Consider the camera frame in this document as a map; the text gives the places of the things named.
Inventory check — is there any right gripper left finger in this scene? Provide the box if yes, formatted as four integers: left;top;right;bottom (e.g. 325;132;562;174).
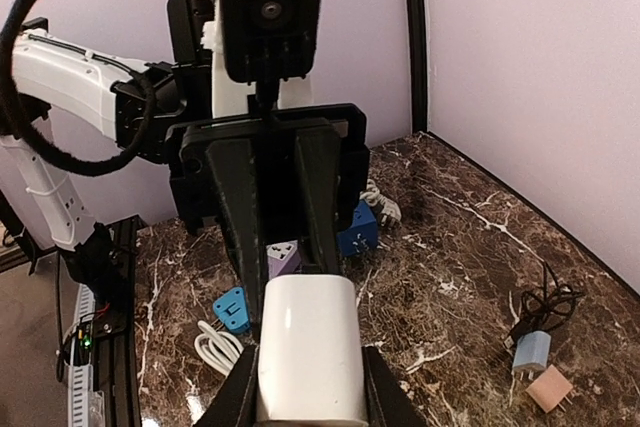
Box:
194;346;258;427

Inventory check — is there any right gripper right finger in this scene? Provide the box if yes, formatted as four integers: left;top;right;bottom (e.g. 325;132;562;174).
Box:
362;346;429;427

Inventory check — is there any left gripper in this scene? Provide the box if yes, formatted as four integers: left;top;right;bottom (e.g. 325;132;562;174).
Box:
165;103;369;322

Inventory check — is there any white usb charger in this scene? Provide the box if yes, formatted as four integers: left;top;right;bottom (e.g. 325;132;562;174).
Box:
256;274;369;426

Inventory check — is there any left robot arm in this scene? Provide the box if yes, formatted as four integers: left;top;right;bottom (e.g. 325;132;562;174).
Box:
1;0;369;324

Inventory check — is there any blue square socket adapter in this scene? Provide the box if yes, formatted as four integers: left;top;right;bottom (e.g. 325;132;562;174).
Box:
213;287;250;335

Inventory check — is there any purple power strip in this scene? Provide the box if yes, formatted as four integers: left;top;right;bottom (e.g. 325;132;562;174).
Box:
266;240;301;279

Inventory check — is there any dark blue cube adapter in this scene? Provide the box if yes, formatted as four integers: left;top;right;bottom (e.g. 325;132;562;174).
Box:
337;200;378;257

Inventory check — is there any light blue charger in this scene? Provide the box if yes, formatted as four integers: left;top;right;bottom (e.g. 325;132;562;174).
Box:
511;330;552;379

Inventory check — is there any pink charger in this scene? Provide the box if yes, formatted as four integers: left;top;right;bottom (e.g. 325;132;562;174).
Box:
525;365;574;414

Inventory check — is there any white coiled power cord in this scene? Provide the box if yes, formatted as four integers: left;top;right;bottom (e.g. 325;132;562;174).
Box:
193;319;246;377

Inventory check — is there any white slotted cable duct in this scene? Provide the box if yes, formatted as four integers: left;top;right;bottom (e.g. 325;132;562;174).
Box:
67;285;105;427

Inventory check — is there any black tangled cable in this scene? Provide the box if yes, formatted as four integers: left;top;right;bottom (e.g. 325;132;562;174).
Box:
504;259;586;351

